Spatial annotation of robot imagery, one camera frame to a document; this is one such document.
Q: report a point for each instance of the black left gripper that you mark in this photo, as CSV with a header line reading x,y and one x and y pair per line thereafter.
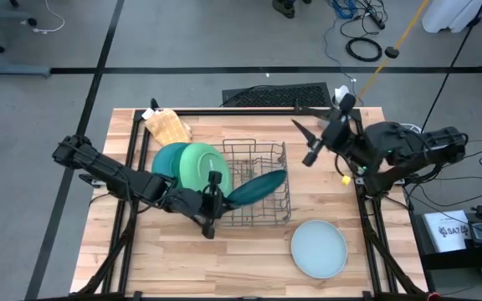
x,y
191,202

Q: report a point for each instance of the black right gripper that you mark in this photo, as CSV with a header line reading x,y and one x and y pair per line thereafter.
x,y
337,136

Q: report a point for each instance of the small dark teal plate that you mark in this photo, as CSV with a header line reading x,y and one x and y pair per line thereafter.
x,y
262,186

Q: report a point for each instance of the large light green plate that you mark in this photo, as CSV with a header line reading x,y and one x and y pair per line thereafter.
x,y
201,167

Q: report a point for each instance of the large teal plate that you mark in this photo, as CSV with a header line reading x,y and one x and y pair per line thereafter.
x,y
163,161

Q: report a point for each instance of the small pale blue plate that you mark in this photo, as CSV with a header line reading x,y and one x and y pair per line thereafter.
x,y
319,249

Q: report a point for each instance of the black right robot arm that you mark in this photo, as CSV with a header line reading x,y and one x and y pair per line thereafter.
x,y
412,146

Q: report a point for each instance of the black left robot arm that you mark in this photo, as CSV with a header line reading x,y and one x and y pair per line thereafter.
x,y
111,173

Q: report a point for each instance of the grey brush holder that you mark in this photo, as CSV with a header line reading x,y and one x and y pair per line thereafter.
x,y
322,124

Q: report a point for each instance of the yellow checked dish cloth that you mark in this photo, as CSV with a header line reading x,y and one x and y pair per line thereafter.
x,y
167,127

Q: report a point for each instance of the black round floor puck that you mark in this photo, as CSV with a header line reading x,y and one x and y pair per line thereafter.
x,y
391,52

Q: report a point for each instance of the person's dark shoe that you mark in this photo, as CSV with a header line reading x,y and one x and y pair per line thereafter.
x,y
283,8

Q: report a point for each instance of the white paper tag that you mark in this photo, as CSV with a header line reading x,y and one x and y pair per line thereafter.
x,y
147,113

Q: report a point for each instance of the black power strip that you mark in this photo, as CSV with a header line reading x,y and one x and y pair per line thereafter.
x,y
377,18

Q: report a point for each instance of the white printed booklet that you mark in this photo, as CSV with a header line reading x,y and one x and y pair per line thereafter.
x,y
437,244

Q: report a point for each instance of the black side stand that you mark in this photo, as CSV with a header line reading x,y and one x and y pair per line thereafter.
x,y
454,261

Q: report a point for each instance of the red knob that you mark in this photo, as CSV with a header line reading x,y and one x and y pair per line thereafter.
x,y
433,297

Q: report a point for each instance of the grey floor bar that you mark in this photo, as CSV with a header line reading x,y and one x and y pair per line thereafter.
x,y
11,70

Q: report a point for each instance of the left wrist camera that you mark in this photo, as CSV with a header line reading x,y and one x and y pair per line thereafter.
x,y
215,178

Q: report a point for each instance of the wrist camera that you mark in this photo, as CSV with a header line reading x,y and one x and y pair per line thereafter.
x,y
347,103
215,178

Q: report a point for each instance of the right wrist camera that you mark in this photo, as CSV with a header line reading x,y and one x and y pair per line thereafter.
x,y
347,103

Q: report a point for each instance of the black aluminium table frame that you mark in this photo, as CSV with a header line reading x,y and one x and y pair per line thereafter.
x,y
245,112

